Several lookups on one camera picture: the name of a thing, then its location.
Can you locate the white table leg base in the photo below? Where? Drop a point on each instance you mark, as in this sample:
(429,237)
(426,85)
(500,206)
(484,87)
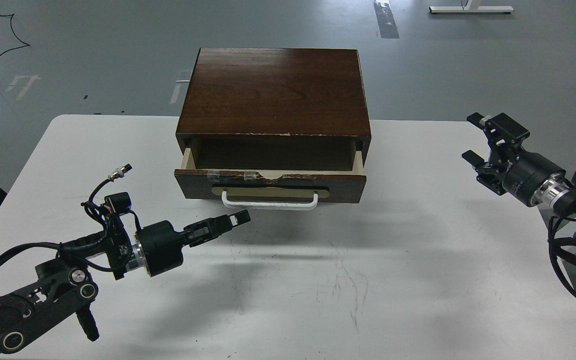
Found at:
(471,7)

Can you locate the wooden drawer with white handle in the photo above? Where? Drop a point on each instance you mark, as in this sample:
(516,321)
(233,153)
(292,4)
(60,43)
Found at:
(275,168)

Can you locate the dark wooden drawer cabinet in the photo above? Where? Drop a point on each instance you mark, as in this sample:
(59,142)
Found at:
(299,92)

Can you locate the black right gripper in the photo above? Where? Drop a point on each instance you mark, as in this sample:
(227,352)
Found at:
(525,173)

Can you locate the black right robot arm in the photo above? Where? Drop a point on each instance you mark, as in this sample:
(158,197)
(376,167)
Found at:
(559,194)

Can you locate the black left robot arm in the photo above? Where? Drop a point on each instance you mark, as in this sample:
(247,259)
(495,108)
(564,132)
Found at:
(65,286)

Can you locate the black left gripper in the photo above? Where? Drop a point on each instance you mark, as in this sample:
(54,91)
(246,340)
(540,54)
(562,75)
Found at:
(161,245)

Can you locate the grey floor tape strip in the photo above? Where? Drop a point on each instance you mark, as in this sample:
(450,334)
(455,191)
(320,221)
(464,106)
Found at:
(387,27)

